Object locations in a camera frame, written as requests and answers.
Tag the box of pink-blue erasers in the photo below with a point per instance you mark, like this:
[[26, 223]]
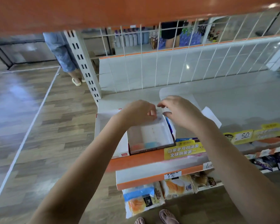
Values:
[[151, 137]]

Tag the person's right hand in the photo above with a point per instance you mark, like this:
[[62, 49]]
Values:
[[182, 112]]

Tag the person's left hand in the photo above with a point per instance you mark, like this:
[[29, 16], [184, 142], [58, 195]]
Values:
[[137, 113]]

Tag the row of blue bottles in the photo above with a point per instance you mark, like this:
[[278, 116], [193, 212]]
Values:
[[130, 39]]

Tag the person's left forearm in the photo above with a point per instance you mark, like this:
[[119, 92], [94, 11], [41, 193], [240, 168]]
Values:
[[79, 179]]

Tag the person's right forearm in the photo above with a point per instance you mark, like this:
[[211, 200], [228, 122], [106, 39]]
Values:
[[238, 175]]

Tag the black metal rack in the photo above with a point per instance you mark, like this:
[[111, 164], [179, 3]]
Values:
[[23, 53]]

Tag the white orange metal shelf unit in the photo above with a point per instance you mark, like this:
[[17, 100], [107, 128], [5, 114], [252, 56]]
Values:
[[242, 100]]

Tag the red eraser display box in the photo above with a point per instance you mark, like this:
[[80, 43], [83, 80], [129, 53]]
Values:
[[109, 137]]

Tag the blue orange snack packet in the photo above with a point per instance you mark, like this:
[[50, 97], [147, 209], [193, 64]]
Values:
[[142, 200]]

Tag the row of dark snack packets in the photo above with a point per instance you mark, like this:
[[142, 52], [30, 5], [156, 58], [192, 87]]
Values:
[[270, 161]]

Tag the blue white eraser box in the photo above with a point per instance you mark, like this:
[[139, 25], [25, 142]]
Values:
[[210, 116]]

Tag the yellow price label strip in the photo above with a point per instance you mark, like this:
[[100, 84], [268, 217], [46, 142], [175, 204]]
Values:
[[256, 133]]

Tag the snack packets on lower shelf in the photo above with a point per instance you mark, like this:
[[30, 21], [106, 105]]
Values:
[[184, 150]]

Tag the person's right foot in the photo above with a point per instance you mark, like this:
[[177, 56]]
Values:
[[169, 217]]

